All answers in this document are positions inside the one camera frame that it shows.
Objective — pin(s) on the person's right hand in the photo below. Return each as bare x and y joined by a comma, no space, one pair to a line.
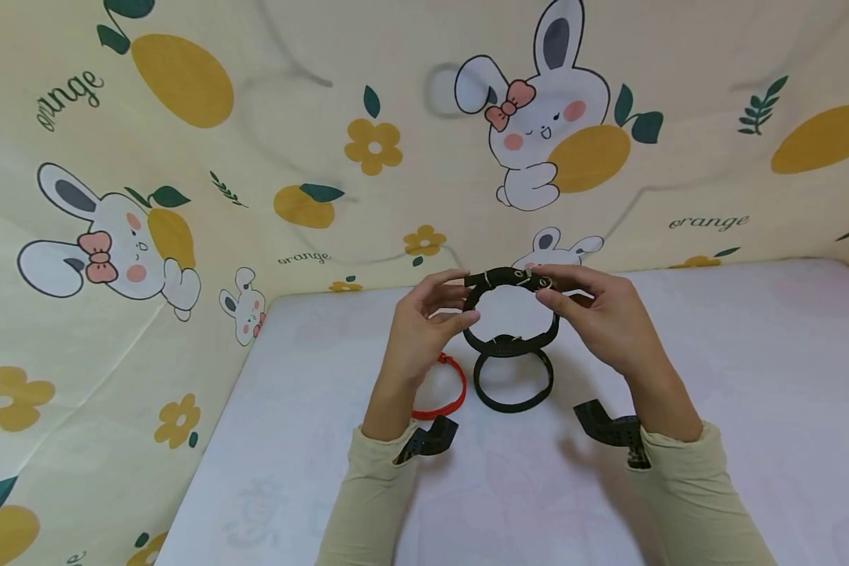
608,326

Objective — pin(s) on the person's left hand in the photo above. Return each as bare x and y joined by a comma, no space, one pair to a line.
414,342

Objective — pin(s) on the person's right thumb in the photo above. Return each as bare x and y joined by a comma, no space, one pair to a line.
555,305

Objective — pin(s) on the person's left thumb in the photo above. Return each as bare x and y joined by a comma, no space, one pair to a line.
456,321

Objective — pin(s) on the person's right index finger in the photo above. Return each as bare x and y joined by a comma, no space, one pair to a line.
573,273

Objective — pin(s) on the person's left fingers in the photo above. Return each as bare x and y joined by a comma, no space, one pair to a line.
453,299

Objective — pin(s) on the person's left index finger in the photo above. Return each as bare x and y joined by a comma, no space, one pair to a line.
446,277

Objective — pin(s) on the person's right fingers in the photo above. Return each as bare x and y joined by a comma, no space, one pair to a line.
581,297

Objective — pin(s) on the black collar with buckle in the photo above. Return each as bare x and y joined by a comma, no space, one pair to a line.
513,346

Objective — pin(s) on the person's right forearm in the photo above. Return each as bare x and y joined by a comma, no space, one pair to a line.
686,479

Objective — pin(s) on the person's left forearm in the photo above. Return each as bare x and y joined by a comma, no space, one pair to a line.
378,491

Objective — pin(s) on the red collar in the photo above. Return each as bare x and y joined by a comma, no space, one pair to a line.
453,401

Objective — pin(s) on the black wrist band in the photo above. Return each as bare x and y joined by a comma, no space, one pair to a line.
428,440
612,428

